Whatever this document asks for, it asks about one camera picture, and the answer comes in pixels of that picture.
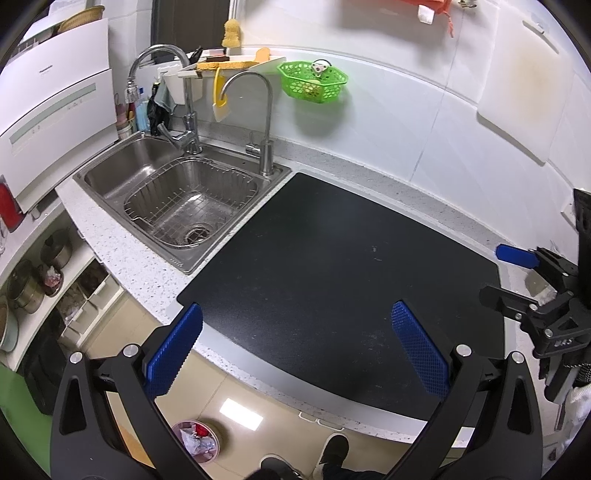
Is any grey object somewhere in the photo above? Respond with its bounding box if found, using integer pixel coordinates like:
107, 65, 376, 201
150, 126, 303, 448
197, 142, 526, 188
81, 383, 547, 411
525, 270, 557, 304

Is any blue and white bottle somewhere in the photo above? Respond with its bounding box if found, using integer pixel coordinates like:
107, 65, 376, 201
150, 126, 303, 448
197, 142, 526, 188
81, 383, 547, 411
135, 83, 151, 133

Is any steel pot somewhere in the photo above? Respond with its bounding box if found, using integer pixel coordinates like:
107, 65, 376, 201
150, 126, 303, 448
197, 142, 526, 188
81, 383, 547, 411
7, 272, 45, 315

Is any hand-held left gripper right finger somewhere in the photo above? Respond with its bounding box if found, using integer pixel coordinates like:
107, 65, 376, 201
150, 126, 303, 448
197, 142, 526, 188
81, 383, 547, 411
390, 301, 544, 480

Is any steel wire drain basket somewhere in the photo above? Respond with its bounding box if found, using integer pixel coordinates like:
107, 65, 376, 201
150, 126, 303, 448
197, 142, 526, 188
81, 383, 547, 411
123, 158, 260, 250

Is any dark lidded pot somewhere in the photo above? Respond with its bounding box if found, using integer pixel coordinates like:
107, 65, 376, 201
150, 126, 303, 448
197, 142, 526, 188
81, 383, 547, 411
41, 228, 74, 271

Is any yellow figurine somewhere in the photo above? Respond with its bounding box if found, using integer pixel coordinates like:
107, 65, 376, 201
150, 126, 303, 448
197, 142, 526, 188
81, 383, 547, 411
222, 19, 242, 48

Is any woven basket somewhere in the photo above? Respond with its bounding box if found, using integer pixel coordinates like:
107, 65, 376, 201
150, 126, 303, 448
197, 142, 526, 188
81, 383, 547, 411
58, 6, 106, 33

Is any light green bowl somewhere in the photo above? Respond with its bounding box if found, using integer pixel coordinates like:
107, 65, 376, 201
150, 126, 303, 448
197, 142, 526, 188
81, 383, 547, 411
0, 295, 20, 354

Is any white cutting board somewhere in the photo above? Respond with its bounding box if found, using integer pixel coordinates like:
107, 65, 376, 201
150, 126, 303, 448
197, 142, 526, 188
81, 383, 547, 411
475, 4, 578, 166

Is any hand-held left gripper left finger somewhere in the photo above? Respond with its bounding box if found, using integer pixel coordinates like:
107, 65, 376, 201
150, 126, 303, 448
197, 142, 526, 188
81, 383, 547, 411
50, 303, 205, 480

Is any green plastic wall basket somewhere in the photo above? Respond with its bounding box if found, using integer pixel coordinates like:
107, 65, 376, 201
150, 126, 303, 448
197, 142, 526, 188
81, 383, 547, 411
277, 60, 349, 105

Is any dark cloth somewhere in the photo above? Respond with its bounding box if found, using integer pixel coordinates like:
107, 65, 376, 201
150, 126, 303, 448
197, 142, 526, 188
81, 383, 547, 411
148, 80, 179, 130

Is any pink trash bin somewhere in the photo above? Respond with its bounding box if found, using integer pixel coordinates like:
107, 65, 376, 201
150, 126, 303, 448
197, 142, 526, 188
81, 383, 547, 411
172, 418, 222, 465

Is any black counter mat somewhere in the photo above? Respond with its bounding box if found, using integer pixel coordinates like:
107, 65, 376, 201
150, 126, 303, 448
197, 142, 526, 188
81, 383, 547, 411
177, 172, 504, 423

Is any yellow scraper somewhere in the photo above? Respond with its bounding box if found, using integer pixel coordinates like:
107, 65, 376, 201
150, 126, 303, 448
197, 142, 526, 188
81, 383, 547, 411
211, 67, 232, 123

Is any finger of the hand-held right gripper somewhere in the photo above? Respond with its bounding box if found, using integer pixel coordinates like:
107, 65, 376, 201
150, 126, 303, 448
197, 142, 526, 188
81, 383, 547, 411
495, 244, 581, 292
479, 285, 576, 322

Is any large chrome faucet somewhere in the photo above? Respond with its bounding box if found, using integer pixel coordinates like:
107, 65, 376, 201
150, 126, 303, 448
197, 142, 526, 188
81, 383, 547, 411
127, 45, 204, 156

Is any person's dark shoe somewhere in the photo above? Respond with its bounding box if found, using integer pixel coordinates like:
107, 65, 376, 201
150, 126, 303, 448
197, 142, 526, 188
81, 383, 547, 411
261, 455, 297, 480
314, 434, 351, 480

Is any white countertop dishwasher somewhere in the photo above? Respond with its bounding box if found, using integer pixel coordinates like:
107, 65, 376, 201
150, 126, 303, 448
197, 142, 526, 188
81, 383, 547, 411
0, 17, 120, 216

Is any white storage shelf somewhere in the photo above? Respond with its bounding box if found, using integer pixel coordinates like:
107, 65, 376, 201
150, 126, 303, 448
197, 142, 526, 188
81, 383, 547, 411
0, 198, 126, 371

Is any yellow sponge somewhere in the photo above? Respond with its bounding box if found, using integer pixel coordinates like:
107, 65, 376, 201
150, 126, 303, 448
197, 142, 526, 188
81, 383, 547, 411
178, 52, 286, 79

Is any pink bottle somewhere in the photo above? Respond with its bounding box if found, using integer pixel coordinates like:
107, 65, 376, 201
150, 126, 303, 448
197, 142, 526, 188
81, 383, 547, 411
115, 92, 133, 133

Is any stainless steel sink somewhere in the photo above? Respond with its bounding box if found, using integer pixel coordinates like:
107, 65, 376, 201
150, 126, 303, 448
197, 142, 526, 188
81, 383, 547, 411
73, 131, 294, 276

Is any slim gooseneck faucet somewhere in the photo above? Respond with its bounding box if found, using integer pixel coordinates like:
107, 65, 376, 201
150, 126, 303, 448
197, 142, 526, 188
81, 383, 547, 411
219, 71, 276, 176

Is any red kettle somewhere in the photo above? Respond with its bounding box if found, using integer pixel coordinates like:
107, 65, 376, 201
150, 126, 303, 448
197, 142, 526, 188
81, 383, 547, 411
0, 182, 25, 233

